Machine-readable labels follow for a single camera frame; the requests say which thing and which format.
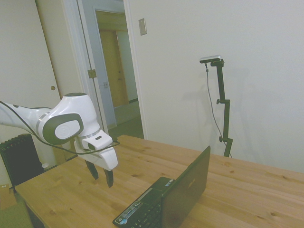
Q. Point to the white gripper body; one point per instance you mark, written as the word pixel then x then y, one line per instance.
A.
pixel 108 159

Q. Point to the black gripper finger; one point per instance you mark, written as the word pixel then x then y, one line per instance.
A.
pixel 109 178
pixel 93 171

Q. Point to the black laptop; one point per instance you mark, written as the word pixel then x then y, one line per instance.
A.
pixel 187 185

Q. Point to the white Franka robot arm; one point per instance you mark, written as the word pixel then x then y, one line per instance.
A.
pixel 71 107

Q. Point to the white open door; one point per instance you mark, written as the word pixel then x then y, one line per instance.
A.
pixel 102 99

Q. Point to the wooden hallway door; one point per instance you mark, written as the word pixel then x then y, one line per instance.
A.
pixel 118 90

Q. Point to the black oil radiator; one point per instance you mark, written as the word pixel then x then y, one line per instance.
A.
pixel 21 156

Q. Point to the brass door hinge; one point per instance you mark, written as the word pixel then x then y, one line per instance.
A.
pixel 92 73

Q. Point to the round brass door knob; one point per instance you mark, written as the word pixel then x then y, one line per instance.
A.
pixel 53 88

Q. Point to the small cardboard box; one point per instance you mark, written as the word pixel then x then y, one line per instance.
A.
pixel 6 197

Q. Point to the white closet door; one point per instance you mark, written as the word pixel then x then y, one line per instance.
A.
pixel 59 47

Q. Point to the black articulated camera stand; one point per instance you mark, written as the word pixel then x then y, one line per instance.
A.
pixel 226 114

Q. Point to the beige wall switch plate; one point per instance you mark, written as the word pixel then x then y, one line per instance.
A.
pixel 142 26

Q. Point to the grey stereo camera bar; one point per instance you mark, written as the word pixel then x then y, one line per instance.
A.
pixel 211 58

